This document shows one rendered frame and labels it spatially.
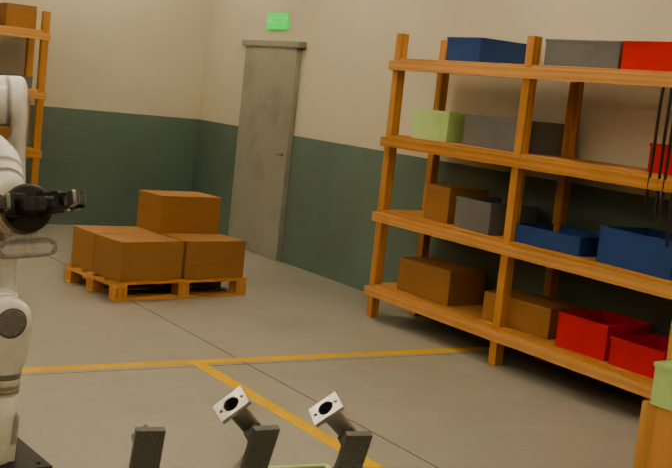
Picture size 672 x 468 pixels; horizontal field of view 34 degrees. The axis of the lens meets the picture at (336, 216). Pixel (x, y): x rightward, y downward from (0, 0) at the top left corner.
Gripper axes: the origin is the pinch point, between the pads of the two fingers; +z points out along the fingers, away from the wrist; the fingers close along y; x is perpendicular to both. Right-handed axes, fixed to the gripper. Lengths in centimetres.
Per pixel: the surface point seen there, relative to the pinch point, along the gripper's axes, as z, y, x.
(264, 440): -6, 32, 40
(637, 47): -341, 415, -106
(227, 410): -8.0, 27.7, 34.7
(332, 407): -3, 44, 36
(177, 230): -703, 239, -44
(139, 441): -4.2, 12.1, 36.9
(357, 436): -2, 47, 41
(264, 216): -878, 385, -64
